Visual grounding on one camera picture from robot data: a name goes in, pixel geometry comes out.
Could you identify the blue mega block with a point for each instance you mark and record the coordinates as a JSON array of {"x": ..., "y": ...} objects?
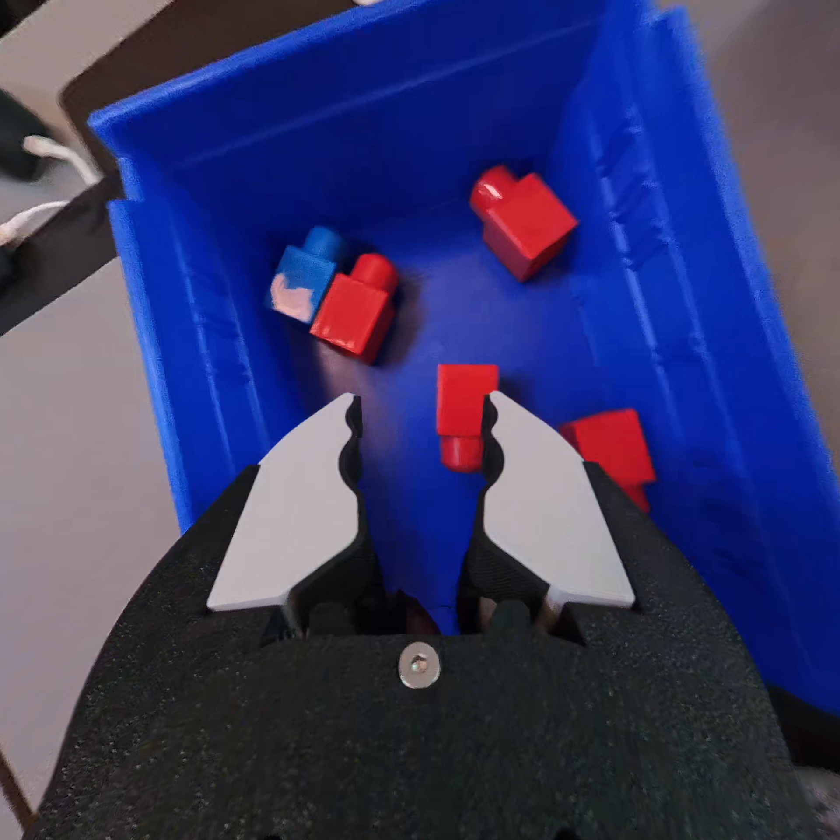
[{"x": 302, "y": 275}]

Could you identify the blue plastic bin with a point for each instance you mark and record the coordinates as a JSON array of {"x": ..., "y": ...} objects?
[{"x": 459, "y": 98}]

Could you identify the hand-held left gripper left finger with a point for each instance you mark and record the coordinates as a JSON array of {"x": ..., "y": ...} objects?
[{"x": 289, "y": 525}]

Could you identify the person's left hand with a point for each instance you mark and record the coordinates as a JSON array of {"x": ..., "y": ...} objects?
[{"x": 417, "y": 613}]

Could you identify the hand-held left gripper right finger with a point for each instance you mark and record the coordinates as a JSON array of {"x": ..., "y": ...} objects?
[{"x": 551, "y": 518}]

